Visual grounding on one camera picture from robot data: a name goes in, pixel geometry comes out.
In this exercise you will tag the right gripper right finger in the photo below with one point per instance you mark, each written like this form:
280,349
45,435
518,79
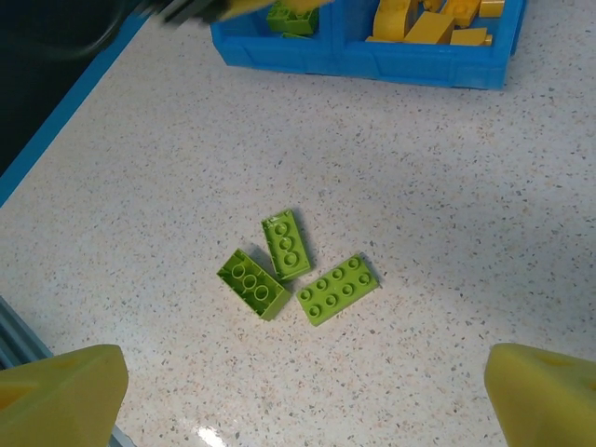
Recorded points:
545,400

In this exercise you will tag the blue two-compartment plastic bin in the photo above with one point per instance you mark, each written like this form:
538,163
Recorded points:
372,65

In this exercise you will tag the yellow-orange lego brick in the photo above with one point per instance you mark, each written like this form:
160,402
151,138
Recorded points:
391,23
461,11
492,8
430,4
468,37
428,30

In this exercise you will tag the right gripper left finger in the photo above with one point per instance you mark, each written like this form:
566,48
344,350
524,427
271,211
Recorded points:
60,400

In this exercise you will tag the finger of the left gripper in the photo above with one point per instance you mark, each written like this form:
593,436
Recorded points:
307,4
251,7

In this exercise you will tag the left blue-trimmed table side rail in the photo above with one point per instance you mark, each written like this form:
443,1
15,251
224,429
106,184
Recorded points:
70,104

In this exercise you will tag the small green lego brick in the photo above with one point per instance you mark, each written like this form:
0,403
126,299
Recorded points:
302,23

